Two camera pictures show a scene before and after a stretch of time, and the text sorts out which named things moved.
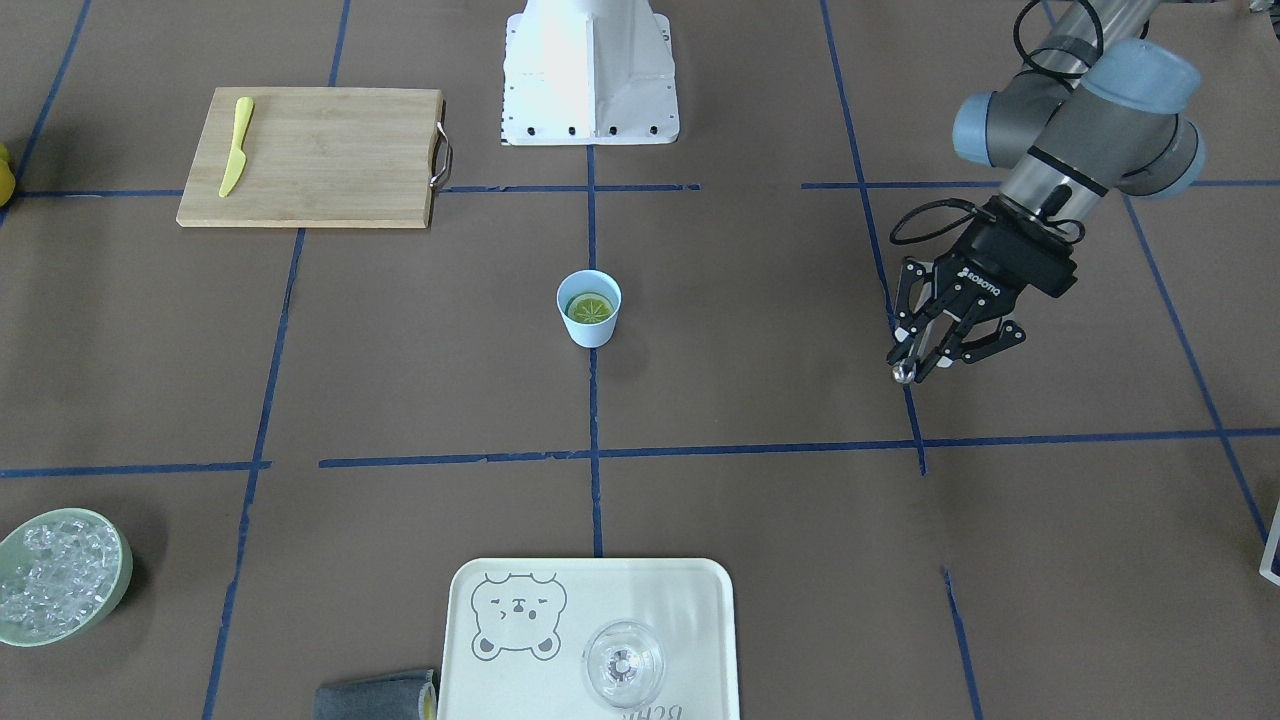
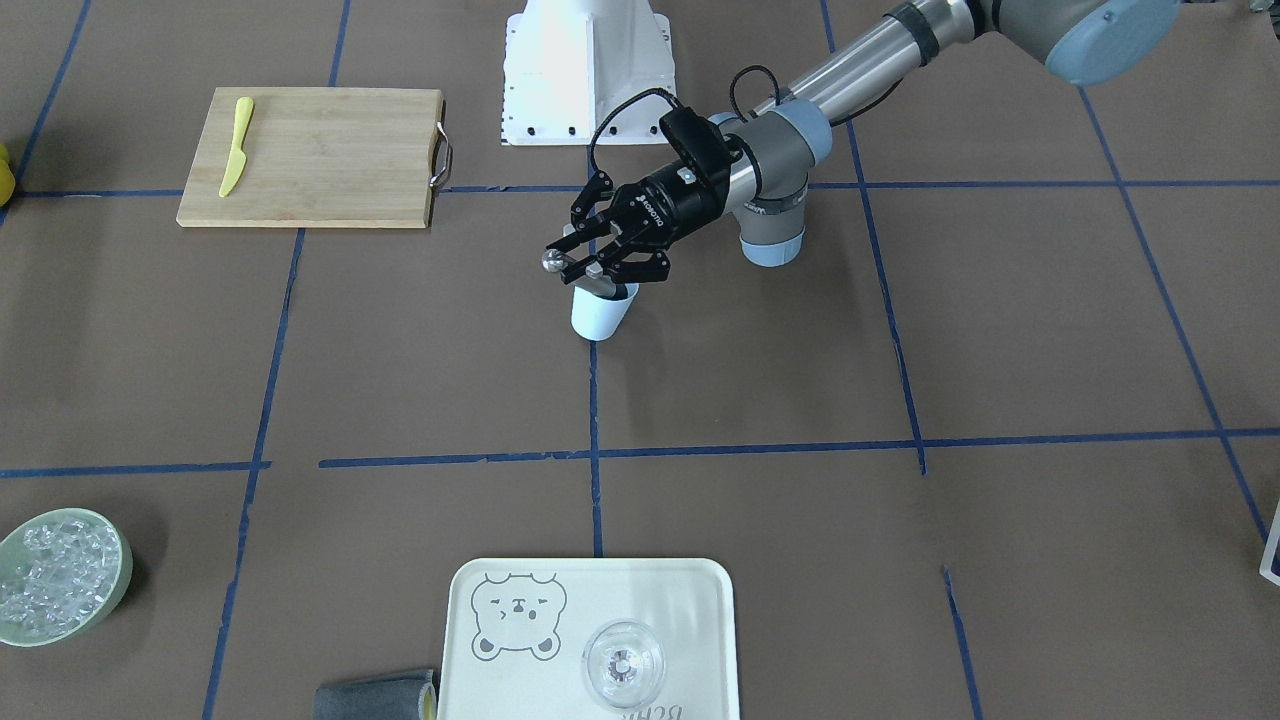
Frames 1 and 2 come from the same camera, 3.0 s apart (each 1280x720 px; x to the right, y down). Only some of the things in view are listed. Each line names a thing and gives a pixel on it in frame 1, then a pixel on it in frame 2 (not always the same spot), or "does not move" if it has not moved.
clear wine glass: x=623 y=662 does not move
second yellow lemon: x=7 y=178 does not move
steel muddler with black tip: x=904 y=372 to x=553 y=260
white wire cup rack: x=1265 y=568 does not move
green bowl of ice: x=62 y=572 does not move
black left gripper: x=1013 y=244 to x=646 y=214
